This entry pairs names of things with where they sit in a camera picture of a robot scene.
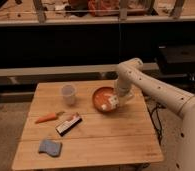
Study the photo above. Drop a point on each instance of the clear plastic cup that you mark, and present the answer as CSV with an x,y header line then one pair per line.
x,y
69,94

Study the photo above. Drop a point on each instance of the blue sponge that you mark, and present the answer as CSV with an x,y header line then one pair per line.
x,y
50,147

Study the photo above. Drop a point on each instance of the orange ceramic bowl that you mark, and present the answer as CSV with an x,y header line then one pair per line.
x,y
100,95

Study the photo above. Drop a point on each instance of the white plastic bottle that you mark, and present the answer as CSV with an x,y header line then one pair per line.
x,y
110,103

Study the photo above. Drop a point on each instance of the orange toy carrot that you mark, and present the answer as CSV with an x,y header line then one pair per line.
x,y
49,117

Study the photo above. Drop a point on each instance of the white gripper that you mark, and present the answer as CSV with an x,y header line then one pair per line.
x,y
122,100

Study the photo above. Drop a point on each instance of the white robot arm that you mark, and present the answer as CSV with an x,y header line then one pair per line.
x,y
177,100

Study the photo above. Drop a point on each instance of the black box on shelf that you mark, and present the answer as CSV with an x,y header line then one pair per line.
x,y
177,59

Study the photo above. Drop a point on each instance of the wooden table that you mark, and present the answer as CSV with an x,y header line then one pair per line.
x,y
125,136

